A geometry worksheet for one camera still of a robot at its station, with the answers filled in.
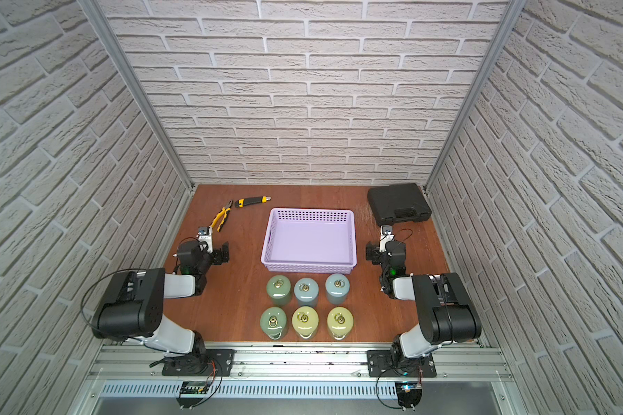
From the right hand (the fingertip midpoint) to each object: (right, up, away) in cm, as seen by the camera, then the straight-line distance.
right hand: (386, 241), depth 95 cm
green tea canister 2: (-38, -21, -22) cm, 49 cm away
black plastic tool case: (+9, +15, +14) cm, 23 cm away
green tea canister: (-38, -13, -15) cm, 43 cm away
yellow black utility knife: (-56, +16, +19) cm, 61 cm away
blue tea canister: (-30, -13, -16) cm, 36 cm away
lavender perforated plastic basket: (-30, -1, +8) cm, 31 cm away
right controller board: (0, -40, -24) cm, 47 cm away
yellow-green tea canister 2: (-19, -21, -21) cm, 36 cm away
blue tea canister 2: (-20, -13, -14) cm, 28 cm away
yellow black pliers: (-66, +12, +15) cm, 69 cm away
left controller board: (-62, -41, -23) cm, 77 cm away
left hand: (-64, +1, 0) cm, 64 cm away
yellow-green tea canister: (-29, -21, -21) cm, 42 cm away
